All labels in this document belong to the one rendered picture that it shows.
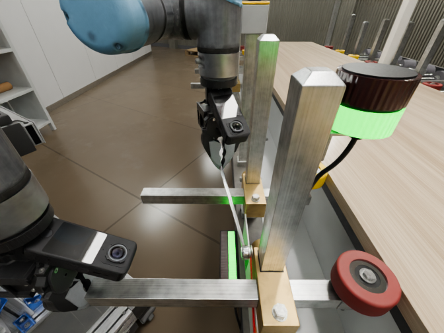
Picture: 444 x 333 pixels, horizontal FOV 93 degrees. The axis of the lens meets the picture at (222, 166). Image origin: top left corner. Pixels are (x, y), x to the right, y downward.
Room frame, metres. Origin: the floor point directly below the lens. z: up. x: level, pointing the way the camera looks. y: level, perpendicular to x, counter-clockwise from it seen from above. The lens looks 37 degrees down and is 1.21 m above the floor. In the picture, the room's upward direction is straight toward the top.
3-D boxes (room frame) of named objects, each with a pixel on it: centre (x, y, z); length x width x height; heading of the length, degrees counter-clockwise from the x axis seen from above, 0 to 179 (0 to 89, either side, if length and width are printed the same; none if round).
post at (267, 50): (0.44, -0.08, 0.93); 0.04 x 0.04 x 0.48; 0
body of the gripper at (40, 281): (0.15, 0.24, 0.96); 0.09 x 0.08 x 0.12; 90
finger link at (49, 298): (0.13, 0.21, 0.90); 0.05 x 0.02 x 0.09; 0
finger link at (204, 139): (0.40, 0.02, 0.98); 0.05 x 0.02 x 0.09; 110
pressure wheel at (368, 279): (0.15, -0.21, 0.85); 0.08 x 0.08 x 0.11
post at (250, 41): (0.70, -0.08, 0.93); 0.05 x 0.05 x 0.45; 0
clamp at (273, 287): (0.16, -0.08, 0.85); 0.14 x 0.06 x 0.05; 0
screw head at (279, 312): (0.11, -0.08, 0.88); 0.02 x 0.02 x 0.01
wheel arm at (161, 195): (0.40, -0.01, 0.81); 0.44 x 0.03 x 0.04; 90
